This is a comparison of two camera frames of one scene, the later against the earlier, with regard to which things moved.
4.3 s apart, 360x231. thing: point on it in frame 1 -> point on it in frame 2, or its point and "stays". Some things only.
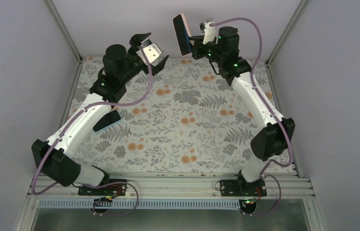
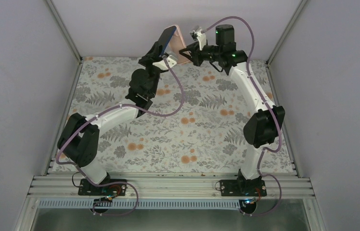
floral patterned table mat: (178, 118) stays
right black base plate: (237, 187) stays
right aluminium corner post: (300, 6) stays
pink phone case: (188, 32) -> (177, 44)
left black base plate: (115, 189) stays
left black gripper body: (124, 75) -> (153, 88)
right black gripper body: (217, 57) stays
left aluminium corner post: (64, 29) stays
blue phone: (182, 34) -> (165, 39)
